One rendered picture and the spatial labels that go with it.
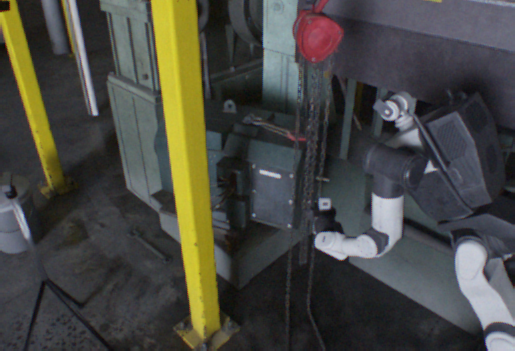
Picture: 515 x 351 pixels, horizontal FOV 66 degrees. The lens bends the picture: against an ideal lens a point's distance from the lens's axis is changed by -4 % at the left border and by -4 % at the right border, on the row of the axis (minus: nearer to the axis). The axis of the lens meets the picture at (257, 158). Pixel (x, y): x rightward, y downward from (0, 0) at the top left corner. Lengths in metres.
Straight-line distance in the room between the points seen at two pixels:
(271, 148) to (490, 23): 0.96
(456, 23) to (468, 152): 0.65
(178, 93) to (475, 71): 1.10
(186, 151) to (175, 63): 0.30
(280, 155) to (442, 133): 0.75
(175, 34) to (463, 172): 0.91
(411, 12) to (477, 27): 0.27
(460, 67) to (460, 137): 0.57
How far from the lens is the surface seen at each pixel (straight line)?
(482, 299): 1.57
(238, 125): 1.88
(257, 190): 1.86
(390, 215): 1.25
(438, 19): 1.78
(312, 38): 1.40
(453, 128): 1.24
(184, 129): 1.35
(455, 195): 1.31
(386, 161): 1.17
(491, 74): 1.74
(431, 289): 2.26
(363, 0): 1.92
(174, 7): 1.23
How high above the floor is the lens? 1.72
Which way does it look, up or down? 31 degrees down
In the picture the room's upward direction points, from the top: straight up
